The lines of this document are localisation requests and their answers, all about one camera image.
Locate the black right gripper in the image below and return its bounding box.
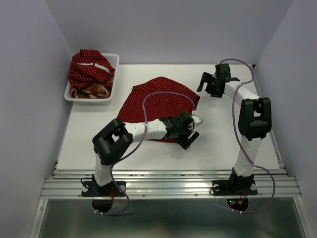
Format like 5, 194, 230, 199
196, 72, 222, 98

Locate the red polka dot skirt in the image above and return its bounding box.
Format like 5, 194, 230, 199
118, 77, 200, 143
68, 49, 115, 89

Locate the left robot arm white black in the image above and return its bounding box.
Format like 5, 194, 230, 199
81, 111, 203, 197

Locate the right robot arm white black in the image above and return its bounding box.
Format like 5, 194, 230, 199
197, 63, 272, 196

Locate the white plastic basket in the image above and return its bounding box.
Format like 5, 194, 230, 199
64, 49, 120, 106

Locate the red patterned skirt in basket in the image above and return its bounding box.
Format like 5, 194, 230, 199
69, 79, 113, 99

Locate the red polka dot skirt in basket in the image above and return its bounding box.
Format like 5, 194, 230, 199
68, 49, 115, 89

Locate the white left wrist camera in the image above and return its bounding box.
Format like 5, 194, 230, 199
189, 115, 204, 130

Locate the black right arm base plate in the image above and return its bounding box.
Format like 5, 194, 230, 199
212, 180, 258, 196

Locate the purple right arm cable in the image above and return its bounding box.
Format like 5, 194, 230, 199
215, 58, 275, 216

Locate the aluminium rail frame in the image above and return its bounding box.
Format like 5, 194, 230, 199
28, 63, 312, 238

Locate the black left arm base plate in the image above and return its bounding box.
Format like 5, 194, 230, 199
81, 180, 125, 197

